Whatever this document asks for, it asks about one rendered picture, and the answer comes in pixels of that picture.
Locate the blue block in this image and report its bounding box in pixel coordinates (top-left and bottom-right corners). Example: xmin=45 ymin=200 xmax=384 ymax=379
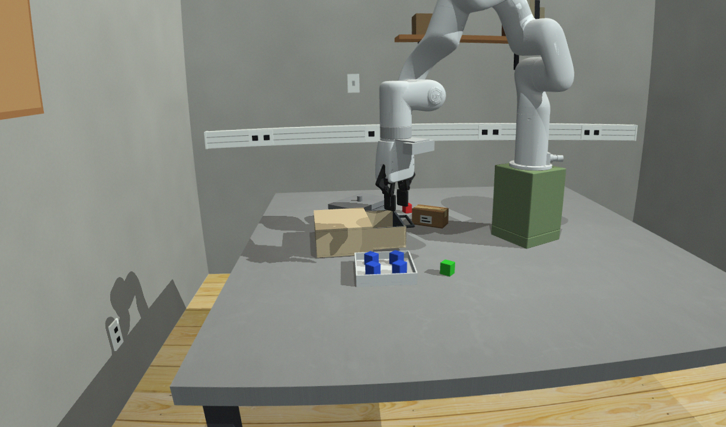
xmin=392 ymin=260 xmax=407 ymax=273
xmin=389 ymin=250 xmax=404 ymax=264
xmin=364 ymin=251 xmax=379 ymax=265
xmin=365 ymin=261 xmax=380 ymax=275

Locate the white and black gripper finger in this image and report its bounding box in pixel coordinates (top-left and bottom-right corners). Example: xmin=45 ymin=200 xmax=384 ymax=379
xmin=375 ymin=164 xmax=396 ymax=211
xmin=396 ymin=173 xmax=415 ymax=207

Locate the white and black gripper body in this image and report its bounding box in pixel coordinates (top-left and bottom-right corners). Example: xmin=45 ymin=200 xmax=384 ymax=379
xmin=375 ymin=138 xmax=414 ymax=183

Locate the brown cardboard box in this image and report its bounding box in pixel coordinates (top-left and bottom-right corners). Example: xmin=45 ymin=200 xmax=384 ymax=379
xmin=412 ymin=205 xmax=449 ymax=228

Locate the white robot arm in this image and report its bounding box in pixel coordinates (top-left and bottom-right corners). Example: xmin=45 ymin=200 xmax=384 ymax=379
xmin=379 ymin=0 xmax=574 ymax=171

